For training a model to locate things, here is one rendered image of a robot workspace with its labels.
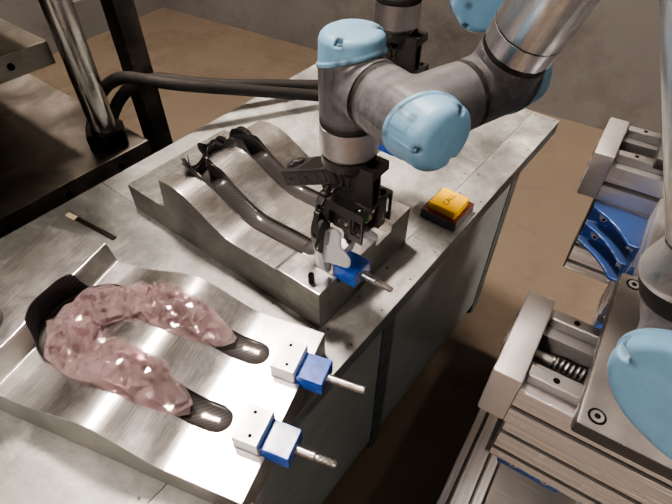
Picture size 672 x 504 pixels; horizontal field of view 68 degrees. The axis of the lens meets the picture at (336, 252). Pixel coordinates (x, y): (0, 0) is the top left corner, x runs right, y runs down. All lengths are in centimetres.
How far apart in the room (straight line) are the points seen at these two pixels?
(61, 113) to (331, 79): 110
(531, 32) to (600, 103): 257
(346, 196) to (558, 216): 183
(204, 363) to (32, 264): 33
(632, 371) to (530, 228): 198
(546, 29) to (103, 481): 74
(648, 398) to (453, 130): 28
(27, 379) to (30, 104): 99
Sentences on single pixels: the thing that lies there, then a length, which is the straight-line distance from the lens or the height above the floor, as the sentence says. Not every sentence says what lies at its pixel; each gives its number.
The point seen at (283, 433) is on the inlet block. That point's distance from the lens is 67.
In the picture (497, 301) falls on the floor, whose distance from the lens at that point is 198.
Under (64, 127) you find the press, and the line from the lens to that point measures 149.
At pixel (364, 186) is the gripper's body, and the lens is 63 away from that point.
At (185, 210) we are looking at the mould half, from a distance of 93.
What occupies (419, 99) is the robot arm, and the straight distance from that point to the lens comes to 49.
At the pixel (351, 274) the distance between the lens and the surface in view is 76.
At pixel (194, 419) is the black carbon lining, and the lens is 72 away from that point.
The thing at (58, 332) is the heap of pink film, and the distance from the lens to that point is 81.
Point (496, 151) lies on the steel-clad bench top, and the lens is 126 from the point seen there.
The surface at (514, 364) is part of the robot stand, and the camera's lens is 60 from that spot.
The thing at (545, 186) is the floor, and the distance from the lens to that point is 259.
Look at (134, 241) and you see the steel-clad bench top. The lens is 104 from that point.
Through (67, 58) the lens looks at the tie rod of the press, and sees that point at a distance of 125.
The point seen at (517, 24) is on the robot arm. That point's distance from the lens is 53.
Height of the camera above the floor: 148
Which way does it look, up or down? 46 degrees down
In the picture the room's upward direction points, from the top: straight up
